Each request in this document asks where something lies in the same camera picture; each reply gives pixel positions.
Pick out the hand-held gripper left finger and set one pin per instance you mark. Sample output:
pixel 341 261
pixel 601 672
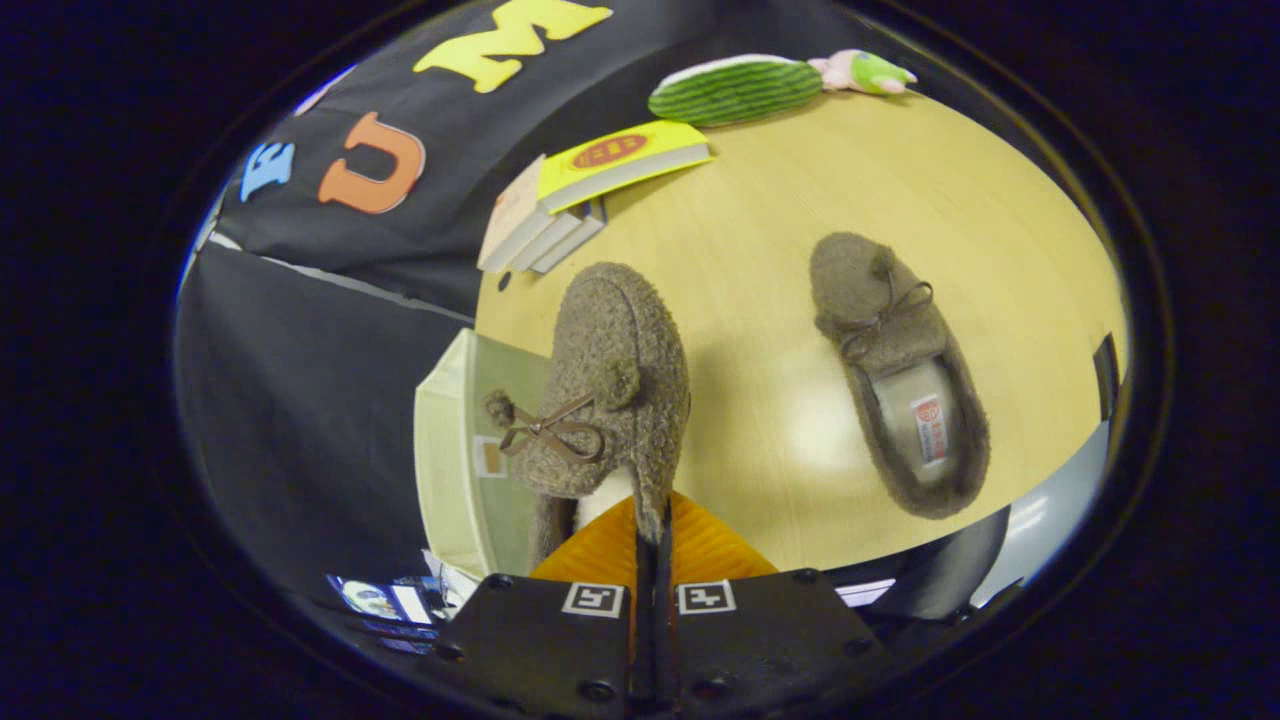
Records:
pixel 540 640

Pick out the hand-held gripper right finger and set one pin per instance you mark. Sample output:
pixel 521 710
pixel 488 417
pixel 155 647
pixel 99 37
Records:
pixel 770 640

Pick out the pale green fabric storage box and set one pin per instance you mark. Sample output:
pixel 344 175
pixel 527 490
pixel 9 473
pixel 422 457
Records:
pixel 450 450

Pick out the brown fuzzy slipper shoe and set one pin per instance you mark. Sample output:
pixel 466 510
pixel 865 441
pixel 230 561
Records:
pixel 620 350
pixel 870 290

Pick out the blue printed packaging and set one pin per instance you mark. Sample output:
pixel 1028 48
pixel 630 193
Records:
pixel 385 600

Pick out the grey white book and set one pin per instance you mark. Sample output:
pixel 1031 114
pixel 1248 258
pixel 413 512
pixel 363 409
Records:
pixel 545 245
pixel 580 240

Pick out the beige paperback book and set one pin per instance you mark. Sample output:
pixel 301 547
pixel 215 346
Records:
pixel 510 215

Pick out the small dark flat object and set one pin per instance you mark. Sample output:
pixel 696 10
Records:
pixel 1107 375

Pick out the yellow book with red circle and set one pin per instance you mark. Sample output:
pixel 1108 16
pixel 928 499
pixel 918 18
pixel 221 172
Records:
pixel 640 160

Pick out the watermelon slice plush toy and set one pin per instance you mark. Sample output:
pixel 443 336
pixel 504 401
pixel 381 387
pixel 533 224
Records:
pixel 735 92

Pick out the pink and green plush toy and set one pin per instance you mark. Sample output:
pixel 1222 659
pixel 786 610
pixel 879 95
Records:
pixel 865 72

